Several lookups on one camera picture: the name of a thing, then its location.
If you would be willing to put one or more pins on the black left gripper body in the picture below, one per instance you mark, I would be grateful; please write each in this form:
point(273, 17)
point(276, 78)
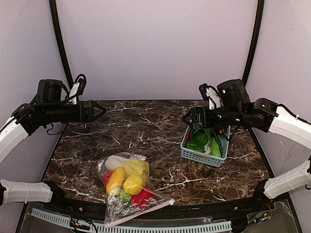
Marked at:
point(88, 111)

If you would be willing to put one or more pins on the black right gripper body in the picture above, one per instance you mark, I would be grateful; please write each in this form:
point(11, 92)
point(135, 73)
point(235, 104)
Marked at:
point(198, 118)

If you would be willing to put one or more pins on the red apple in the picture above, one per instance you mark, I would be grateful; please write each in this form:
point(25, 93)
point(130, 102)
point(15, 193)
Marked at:
point(106, 178)

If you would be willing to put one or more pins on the yellow white napa cabbage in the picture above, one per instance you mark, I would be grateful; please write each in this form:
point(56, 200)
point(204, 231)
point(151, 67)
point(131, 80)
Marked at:
point(131, 166)

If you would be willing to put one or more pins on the orange yellow mango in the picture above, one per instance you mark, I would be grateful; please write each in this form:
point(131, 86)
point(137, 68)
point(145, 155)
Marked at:
point(116, 181)

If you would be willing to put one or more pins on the clear zip top bag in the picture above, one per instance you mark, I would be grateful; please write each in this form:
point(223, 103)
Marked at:
point(118, 212)

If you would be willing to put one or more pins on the yellow lemon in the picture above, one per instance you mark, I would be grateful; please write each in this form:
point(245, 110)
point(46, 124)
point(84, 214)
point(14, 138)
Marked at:
point(133, 184)

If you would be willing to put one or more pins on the green apple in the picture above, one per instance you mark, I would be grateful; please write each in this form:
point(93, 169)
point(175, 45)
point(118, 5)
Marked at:
point(124, 197)

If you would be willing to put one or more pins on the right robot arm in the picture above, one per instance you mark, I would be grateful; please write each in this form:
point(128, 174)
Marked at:
point(232, 107)

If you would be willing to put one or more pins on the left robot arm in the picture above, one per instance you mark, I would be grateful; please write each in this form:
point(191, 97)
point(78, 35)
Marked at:
point(53, 103)

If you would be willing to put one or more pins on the green leafy vegetable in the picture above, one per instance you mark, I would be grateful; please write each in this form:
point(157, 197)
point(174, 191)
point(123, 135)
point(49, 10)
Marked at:
point(200, 136)

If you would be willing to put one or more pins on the green bell pepper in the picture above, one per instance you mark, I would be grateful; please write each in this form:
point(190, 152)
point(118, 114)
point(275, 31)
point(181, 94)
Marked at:
point(195, 147)

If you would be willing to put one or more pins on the green bitter gourd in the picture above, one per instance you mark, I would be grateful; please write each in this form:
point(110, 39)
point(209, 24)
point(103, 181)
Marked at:
point(215, 149)

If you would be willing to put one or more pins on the light blue plastic basket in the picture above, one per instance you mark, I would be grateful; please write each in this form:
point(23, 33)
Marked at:
point(204, 158)

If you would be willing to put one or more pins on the white vegetable in basket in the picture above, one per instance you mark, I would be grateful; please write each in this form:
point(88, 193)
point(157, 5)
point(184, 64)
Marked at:
point(207, 149)

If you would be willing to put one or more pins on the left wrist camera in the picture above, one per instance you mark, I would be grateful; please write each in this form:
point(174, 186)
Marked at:
point(77, 89)

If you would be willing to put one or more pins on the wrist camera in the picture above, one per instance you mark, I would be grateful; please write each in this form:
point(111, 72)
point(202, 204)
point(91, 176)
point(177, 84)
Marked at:
point(77, 89)
point(211, 95)

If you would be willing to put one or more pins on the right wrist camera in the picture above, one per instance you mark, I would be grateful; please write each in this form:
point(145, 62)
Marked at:
point(211, 95)

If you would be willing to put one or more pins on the black front rail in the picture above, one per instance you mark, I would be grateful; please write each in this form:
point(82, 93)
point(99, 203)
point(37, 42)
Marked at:
point(236, 210)

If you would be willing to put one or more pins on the left black frame post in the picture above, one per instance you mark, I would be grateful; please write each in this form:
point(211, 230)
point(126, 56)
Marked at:
point(60, 42)

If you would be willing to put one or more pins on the black frame post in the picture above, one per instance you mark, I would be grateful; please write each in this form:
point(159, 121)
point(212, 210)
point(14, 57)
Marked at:
point(60, 42)
point(254, 40)

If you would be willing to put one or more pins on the white slotted cable duct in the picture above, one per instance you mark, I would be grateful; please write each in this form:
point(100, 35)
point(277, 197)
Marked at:
point(191, 225)

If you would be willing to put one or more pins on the right black frame post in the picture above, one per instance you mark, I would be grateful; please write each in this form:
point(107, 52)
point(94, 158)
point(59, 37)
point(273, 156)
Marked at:
point(254, 40)

